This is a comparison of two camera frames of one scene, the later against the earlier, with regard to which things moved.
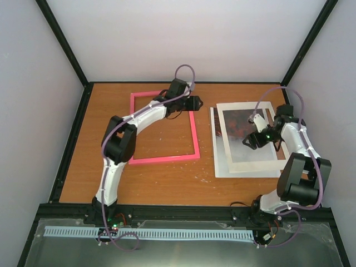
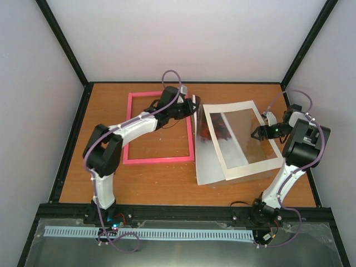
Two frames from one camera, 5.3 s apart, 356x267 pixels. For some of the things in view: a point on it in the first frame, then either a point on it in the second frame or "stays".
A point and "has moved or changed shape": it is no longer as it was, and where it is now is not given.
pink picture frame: [196, 146] has moved or changed shape
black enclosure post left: [69, 53] stays
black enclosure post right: [314, 31] stays
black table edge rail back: [169, 82] stays
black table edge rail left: [58, 186] stays
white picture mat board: [247, 166] → [228, 173]
